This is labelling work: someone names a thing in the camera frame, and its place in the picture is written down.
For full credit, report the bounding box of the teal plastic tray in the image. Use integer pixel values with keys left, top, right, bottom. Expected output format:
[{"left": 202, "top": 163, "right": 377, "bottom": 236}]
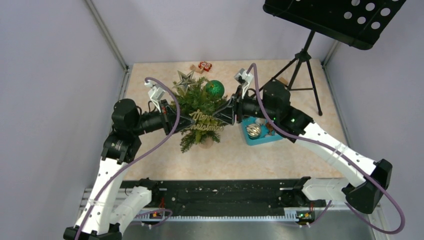
[{"left": 240, "top": 117, "right": 283, "bottom": 146}]

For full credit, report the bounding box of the black music stand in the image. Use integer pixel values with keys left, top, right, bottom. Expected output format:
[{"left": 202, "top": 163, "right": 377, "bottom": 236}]
[{"left": 262, "top": 0, "right": 405, "bottom": 116}]

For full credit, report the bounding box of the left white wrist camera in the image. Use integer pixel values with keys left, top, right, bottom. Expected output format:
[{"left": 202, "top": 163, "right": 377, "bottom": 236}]
[{"left": 144, "top": 80, "right": 166, "bottom": 105}]

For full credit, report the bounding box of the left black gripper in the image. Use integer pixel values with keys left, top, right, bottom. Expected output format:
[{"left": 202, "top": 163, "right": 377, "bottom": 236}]
[{"left": 131, "top": 98, "right": 195, "bottom": 136}]

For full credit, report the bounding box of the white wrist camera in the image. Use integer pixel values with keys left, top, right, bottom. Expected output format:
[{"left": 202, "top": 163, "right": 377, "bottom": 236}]
[
  {"left": 234, "top": 68, "right": 254, "bottom": 99},
  {"left": 144, "top": 80, "right": 166, "bottom": 105}
]

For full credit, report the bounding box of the green glitter ball ornament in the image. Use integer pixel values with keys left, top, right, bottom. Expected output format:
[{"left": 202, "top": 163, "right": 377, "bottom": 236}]
[{"left": 204, "top": 80, "right": 225, "bottom": 98}]

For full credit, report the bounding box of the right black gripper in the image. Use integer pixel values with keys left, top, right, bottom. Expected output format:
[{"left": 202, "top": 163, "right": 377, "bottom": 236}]
[{"left": 213, "top": 85, "right": 278, "bottom": 125}]

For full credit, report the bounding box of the silver striped ball ornament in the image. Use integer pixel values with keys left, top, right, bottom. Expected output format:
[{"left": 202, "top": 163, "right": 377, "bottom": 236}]
[{"left": 245, "top": 123, "right": 262, "bottom": 139}]

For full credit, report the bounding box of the small green christmas tree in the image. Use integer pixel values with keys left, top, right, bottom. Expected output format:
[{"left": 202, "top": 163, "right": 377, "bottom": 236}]
[{"left": 172, "top": 77, "right": 228, "bottom": 153}]

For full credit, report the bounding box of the small wooden block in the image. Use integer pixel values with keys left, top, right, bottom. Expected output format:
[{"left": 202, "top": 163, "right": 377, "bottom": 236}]
[{"left": 189, "top": 64, "right": 204, "bottom": 74}]

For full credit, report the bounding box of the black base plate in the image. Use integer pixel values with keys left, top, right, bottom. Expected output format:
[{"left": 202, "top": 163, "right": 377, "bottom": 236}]
[{"left": 114, "top": 177, "right": 327, "bottom": 218}]

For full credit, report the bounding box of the gold glitter word ornament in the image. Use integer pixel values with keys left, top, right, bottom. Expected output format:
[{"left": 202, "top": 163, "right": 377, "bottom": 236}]
[{"left": 186, "top": 109, "right": 224, "bottom": 132}]

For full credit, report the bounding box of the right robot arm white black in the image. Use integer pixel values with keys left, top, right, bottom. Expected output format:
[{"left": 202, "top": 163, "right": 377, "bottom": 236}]
[{"left": 213, "top": 80, "right": 393, "bottom": 214}]

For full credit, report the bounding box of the red gift box ornament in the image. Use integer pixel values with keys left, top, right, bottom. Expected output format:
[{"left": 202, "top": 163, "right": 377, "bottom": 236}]
[{"left": 198, "top": 61, "right": 213, "bottom": 72}]

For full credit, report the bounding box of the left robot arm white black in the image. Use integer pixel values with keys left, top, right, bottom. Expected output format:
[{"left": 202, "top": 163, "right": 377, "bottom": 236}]
[{"left": 63, "top": 98, "right": 195, "bottom": 240}]

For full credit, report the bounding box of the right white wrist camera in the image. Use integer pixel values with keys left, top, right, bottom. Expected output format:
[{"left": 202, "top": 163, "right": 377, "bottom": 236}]
[{"left": 234, "top": 68, "right": 254, "bottom": 99}]

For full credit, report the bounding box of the silver gold star topper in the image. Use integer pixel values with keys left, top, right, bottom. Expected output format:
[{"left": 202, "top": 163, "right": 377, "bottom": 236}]
[{"left": 172, "top": 70, "right": 197, "bottom": 95}]

